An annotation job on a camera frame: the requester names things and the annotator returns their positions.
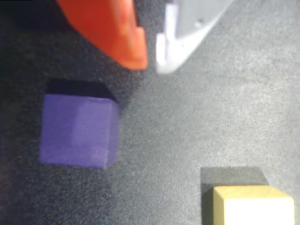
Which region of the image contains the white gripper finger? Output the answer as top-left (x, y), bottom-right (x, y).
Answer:
top-left (156, 0), bottom-right (235, 75)

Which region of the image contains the black fabric mat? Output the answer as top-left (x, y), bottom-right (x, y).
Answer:
top-left (0, 0), bottom-right (300, 225)

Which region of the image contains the yellow wooden cube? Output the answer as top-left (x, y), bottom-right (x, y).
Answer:
top-left (212, 185), bottom-right (295, 225)

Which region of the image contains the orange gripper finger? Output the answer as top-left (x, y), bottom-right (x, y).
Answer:
top-left (56, 0), bottom-right (149, 70)

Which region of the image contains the purple wooden cube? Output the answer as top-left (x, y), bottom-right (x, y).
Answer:
top-left (39, 93), bottom-right (121, 169)

